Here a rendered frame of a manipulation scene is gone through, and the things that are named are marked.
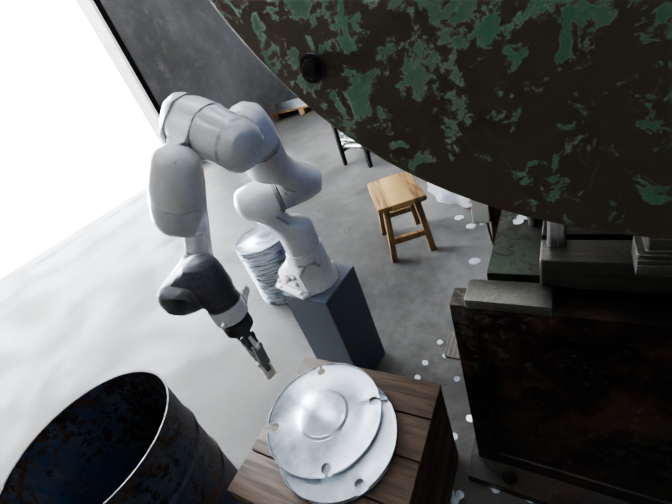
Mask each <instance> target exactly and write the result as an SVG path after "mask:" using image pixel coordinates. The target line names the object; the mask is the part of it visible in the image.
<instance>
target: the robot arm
mask: <svg viewBox="0 0 672 504"><path fill-rule="evenodd" d="M159 126H160V130H159V137H160V139H161V141H162V143H163V145H162V146H160V147H158V148H156V149H154V150H153V151H152V153H151V154H150V156H149V157H148V165H147V175H146V190H147V203H148V206H149V211H150V217H151V222H152V224H153V225H154V227H155V228H156V229H158V230H159V231H160V232H161V233H162V234H165V235H167V236H169V237H175V238H183V241H184V247H185V252H184V255H183V256H182V258H181V260H180V261H179V263H178V264H177V265H176V267H175V268H174V270H173V271H172V272H171V274H170V275H169V276H168V277H167V279H166V280H165V281H164V282H163V284H162V285H161V286H160V288H159V290H158V292H157V294H156V295H157V301H158V303H159V305H160V306H161V307H162V308H163V309H164V310H165V311H166V312H167V313H168V314H171V315H174V316H186V315H189V314H192V313H195V312H197V311H199V310H201V309H205V310H206V311H207V313H208V315H209V316H210V318H211V319H212V320H213V322H214V323H215V325H216V326H218V327H219V328H222V330H223V331H224V333H225V334H226V335H227V337H229V338H237V339H238V340H239V341H240V343H241V344H242V345H243V346H244V347H245V349H246V350H247V352H248V353H249V354H250V356H251V357H253V358H254V360H255V361H256V362H257V361H258V362H257V367H258V368H260V369H261V371H262V372H263V374H264V375H265V377H266V378H267V379H268V380H270V379H271V378H272V377H273V376H274V375H275V374H276V373H277V372H276V371H275V369H274V367H273V366H272V364H271V363H270V359H269V357H268V355H267V353H266V351H265V349H264V348H263V344H262V342H259V341H258V339H257V338H256V334H255V333H254V331H253V330H251V327H252V325H253V319H252V317H251V315H250V314H249V312H248V305H247V303H248V296H249V293H250V289H249V287H248V285H244V286H239V287H235V286H234V285H233V281H232V278H231V277H230V275H229V274H228V272H227V271H226V270H225V268H224V267H223V265H222V264H221V263H220V262H219V260H218V259H217V258H216V257H214V255H213V252H212V243H211V233H210V224H209V214H208V208H207V197H206V180H205V174H204V167H203V164H204V163H205V162H206V161H207V162H210V163H212V164H215V165H217V166H220V167H222V168H224V169H226V170H227V171H229V172H233V173H245V172H246V174H247V175H248V176H249V177H250V178H251V179H252V180H253V181H251V182H249V183H247V184H246V185H244V186H242V187H241V188H239V189H238V190H236V191H235V194H234V206H235V208H236V211H237V213H238V214H239V215H240V216H241V217H243V218H244V219H246V220H247V221H251V222H256V223H259V224H262V225H264V226H266V227H268V228H269V229H270V230H271V231H273V232H274V233H275V234H276V236H277V237H278V239H279V240H280V242H281V243H282V245H283V247H284V249H285V251H286V260H285V262H284V263H283V264H282V266H281V267H280V269H279V271H278V274H279V277H280V278H279V279H278V282H277V285H276V288H278V289H280V290H282V291H284V292H287V293H289V294H291V295H294V296H296V297H298V298H300V299H303V300H305V299H307V298H309V297H311V296H313V295H316V294H319V293H322V292H324V291H325V290H327V289H329V288H330V287H332V286H333V284H334V283H335V282H336V280H337V279H338V277H339V276H338V271H337V269H336V268H335V265H334V262H333V260H332V261H331V259H330V257H329V256H328V254H327V252H326V251H325V249H324V246H323V244H322V241H321V239H320V238H319V237H318V235H317V233H316V230H315V228H314V225H313V223H312V220H311V219H309V218H308V217H307V216H304V215H301V214H295V213H288V212H286V209H288V208H291V207H293V206H296V205H298V204H301V203H303V202H306V201H308V200H309V199H311V198H312V197H314V196H315V195H317V194H318V193H319V192H321V189H322V175H321V173H320V171H319V169H318V168H317V167H316V166H315V165H314V164H312V163H310V162H308V161H300V160H295V159H293V158H291V157H290V156H288V154H287V153H286V151H285V149H284V146H283V144H282V141H281V139H280V136H279V134H278V133H277V131H276V128H275V126H274V124H273V122H272V120H271V119H270V117H269V116H268V115H267V113H266V112H265V110H264V109H263V108H262V107H261V106H260V105H259V104H257V103H253V102H246V101H241V102H239V103H238V104H236V105H234V106H232V107H231V108H230V109H227V108H226V107H224V106H223V105H222V104H220V103H217V102H215V101H212V100H209V99H206V98H204V97H201V96H198V95H194V94H190V93H186V92H176V93H172V94H171V95H170V96H169V97H168V98H167V99H166V100H165V101H164V102H163V105H162V109H161V113H160V118H159ZM284 204H285V205H284Z"/></svg>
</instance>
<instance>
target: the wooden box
mask: <svg viewBox="0 0 672 504"><path fill-rule="evenodd" d="M328 363H336V362H331V361H326V360H321V359H316V358H311V357H305V359H304V361H303V362H302V364H301V366H300V367H299V369H298V371H297V372H296V374H295V376H294V378H293V379H292V380H294V379H295V378H296V377H297V376H299V375H300V374H302V373H303V372H305V371H307V370H309V369H311V368H314V367H316V368H317V367H320V370H319V371H318V375H323V374H324V373H325V369H323V368H322V366H325V364H328ZM357 368H359V369H361V370H363V371H364V372H365V373H366V374H368V375H369V376H370V378H371V379H372V380H373V382H374V383H375V385H376V386H377V387H378V388H379V389H380V390H381V391H382V392H383V393H384V394H385V395H386V397H387V398H388V400H389V401H390V403H391V404H392V407H393V409H394V412H395V415H396V419H397V425H398V441H397V447H396V451H395V452H394V454H393V456H394V457H393V460H392V462H391V464H390V466H389V468H388V470H387V471H386V473H385V474H384V476H383V477H382V478H381V480H380V481H379V482H378V483H377V484H376V485H375V486H374V487H373V488H372V489H371V490H370V491H368V492H367V493H366V494H364V495H363V496H361V497H359V498H358V499H356V500H353V501H351V502H348V503H345V504H450V501H451V496H452V490H453V485H454V480H455V475H456V470H457V464H458V451H457V447H456V443H455V439H454V436H453V432H452V428H451V424H450V420H449V416H448V414H447V413H448V412H447V409H446V405H445V401H444V397H443V393H442V387H441V384H438V383H433V382H428V381H423V380H419V379H414V378H409V377H404V376H399V375H394V374H389V373H384V372H380V371H375V370H370V369H365V368H360V367H357ZM268 425H269V424H268V421H267V423H266V425H265V426H264V428H263V430H262V432H261V433H260V435H259V437H258V438H257V440H256V442H255V443H254V445H253V447H252V450H253V451H254V452H253V451H250V452H249V454H248V455H247V457H246V459H245V460H244V462H243V464H242V465H241V467H240V469H239V470H238V472H237V474H236V475H235V477H234V479H233V481H232V482H231V484H230V486H229V487H228V489H227V490H228V491H229V492H230V493H232V496H233V497H234V498H236V499H237V500H238V501H239V502H240V503H241V504H312V503H309V501H307V500H306V501H305V500H303V499H301V498H300V497H298V496H297V495H296V494H295V493H294V492H293V491H292V490H291V489H290V488H289V487H288V485H287V484H286V482H285V481H284V479H283V477H282V475H281V473H280V472H281V471H280V468H279V465H278V463H277V462H276V461H275V459H274V458H273V456H272V454H271V452H270V450H269V446H268V442H267V432H268V430H271V431H273V432H274V431H276V430H277V429H278V428H279V424H278V423H274V424H273V425H272V427H268Z"/></svg>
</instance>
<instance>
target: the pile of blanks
mask: <svg viewBox="0 0 672 504"><path fill-rule="evenodd" d="M237 254H238V256H239V257H240V259H241V260H242V262H243V264H244V266H245V267H246V269H247V271H248V273H249V274H250V276H251V278H252V280H253V281H254V283H255V284H256V286H257V288H258V290H259V292H260V293H261V296H262V297H263V299H264V300H265V301H266V302H267V303H269V304H273V305H280V304H285V303H287V302H286V300H285V298H284V296H283V294H284V293H285V292H284V291H282V290H280V289H278V288H276V285H277V282H278V279H279V278H280V277H279V274H278V271H279V269H280V267H281V266H282V264H283V263H284V262H285V260H286V251H285V249H284V247H283V245H282V243H281V242H280V241H279V242H278V243H277V244H275V245H274V246H272V247H270V248H268V249H266V250H264V251H261V252H259V253H255V254H249V255H243V254H239V253H238V252H237Z"/></svg>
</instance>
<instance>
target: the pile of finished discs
mask: <svg viewBox="0 0 672 504"><path fill-rule="evenodd" d="M376 387H377V386H376ZM377 389H378V391H379V395H380V398H378V399H377V398H376V397H372V398H371V399H370V400H369V403H370V405H376V404H377V401H380V400H381V406H382V412H381V420H380V425H379V428H378V431H377V433H376V436H375V438H374V440H373V442H372V443H371V445H370V446H369V448H368V449H367V451H366V452H365V453H364V454H363V455H362V456H361V457H360V458H359V459H358V460H357V461H356V462H355V463H354V464H353V465H351V466H350V467H348V468H347V469H345V470H343V471H342V472H340V473H337V474H335V475H332V476H329V477H328V472H330V470H331V465H330V464H328V463H326V464H324V465H323V466H322V468H321V472H322V473H323V474H325V478H320V479H305V478H300V477H297V476H294V475H292V474H290V473H288V472H286V471H285V470H284V469H282V468H281V467H280V466H279V468H280V471H281V472H280V473H281V475H282V477H283V479H284V481H285V482H286V484H287V485H288V487H289V488H290V489H291V490H292V491H293V492H294V493H295V494H296V495H297V496H298V497H300V498H301V499H303V500H305V501H306V500H307V501H309V503H312V504H345V503H348V502H351V501H353V500H356V499H358V498H359V497H361V496H363V495H364V494H366V493H367V492H368V491H370V490H371V489H372V488H373V487H374V486H375V485H376V484H377V483H378V482H379V481H380V480H381V478H382V477H383V476H384V474H385V473H386V471H387V470H388V468H389V466H390V464H391V462H392V460H393V457H394V456H393V454H394V452H395V451H396V447H397V441H398V425H397V419H396V415H395V412H394V409H393V407H392V404H391V403H390V401H389V400H388V398H387V397H386V395H385V394H384V393H383V392H382V391H381V390H380V389H379V388H378V387H377Z"/></svg>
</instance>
